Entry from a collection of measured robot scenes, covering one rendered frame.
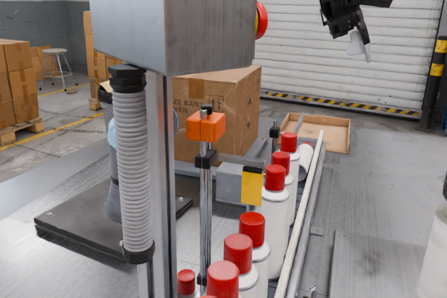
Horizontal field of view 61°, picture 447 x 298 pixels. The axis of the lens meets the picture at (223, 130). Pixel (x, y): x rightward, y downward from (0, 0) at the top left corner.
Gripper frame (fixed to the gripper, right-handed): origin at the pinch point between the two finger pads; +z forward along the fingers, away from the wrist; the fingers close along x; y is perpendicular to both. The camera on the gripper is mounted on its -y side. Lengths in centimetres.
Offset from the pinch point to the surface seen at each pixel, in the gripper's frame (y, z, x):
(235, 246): 38, -33, 60
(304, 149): 23.8, 18.0, 11.2
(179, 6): 32, -58, 53
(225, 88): 37.5, -3.0, -3.0
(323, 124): 10, 57, -28
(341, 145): 9.5, 46.5, -6.4
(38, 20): 315, 139, -530
